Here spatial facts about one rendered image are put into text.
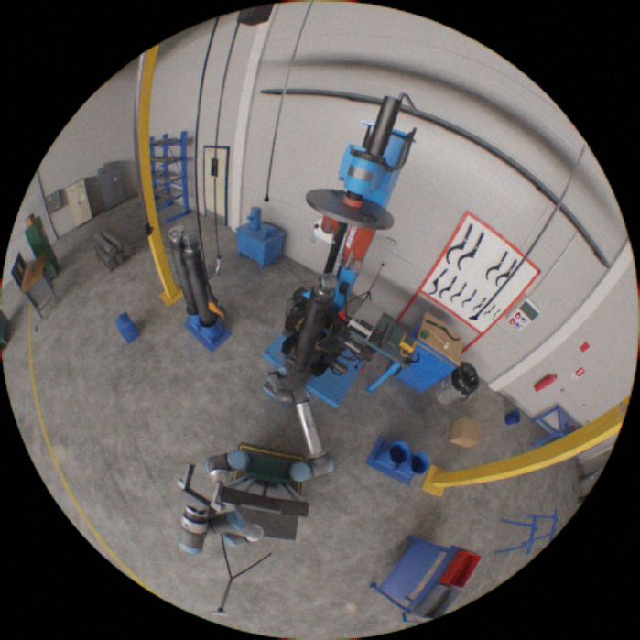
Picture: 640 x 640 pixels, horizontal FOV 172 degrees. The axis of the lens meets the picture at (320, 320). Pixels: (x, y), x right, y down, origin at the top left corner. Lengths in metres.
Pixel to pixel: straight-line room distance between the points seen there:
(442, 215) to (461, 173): 0.69
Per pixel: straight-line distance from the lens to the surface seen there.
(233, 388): 2.85
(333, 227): 1.60
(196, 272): 2.33
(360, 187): 1.29
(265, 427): 2.69
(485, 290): 3.65
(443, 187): 3.24
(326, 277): 1.65
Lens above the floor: 2.64
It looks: 49 degrees down
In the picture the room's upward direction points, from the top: 19 degrees clockwise
